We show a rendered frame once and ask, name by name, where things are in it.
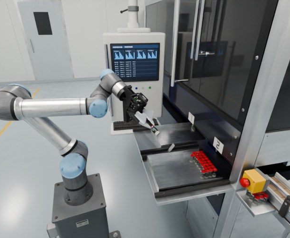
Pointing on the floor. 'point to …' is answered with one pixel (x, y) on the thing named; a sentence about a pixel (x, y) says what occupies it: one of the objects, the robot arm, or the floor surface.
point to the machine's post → (261, 104)
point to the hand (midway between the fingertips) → (149, 126)
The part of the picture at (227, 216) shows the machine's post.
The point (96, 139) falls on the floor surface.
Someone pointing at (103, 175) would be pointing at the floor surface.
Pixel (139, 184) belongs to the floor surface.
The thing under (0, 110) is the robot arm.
